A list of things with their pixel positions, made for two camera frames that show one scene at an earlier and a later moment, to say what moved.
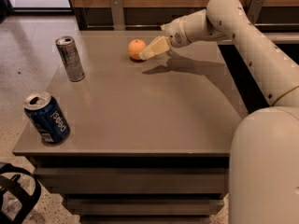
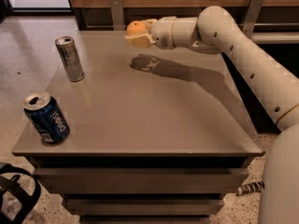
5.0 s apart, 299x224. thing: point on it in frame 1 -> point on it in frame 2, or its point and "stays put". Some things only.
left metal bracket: x=118 y=14 stays put
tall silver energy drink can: x=70 y=58 stays put
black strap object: x=29 y=202 stays put
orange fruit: x=135 y=48 -> x=135 y=28
